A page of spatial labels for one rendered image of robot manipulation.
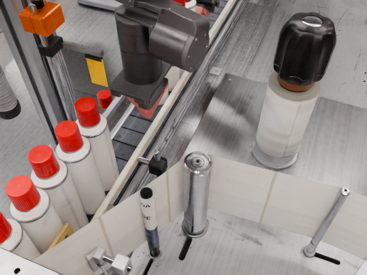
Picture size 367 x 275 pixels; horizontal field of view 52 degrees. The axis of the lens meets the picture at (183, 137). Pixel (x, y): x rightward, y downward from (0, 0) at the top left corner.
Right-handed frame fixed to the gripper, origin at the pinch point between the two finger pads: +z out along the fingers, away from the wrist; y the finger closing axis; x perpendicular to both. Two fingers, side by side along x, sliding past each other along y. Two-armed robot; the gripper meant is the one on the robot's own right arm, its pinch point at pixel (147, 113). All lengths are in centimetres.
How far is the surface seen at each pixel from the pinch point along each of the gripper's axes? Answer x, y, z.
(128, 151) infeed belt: 5.2, -0.2, 13.3
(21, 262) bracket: -4.3, -32.3, -13.6
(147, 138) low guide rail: 1.6, 1.9, 9.8
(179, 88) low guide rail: 1.7, 17.9, 10.2
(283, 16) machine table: -12, 70, 19
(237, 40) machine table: -2, 52, 19
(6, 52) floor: 158, 99, 104
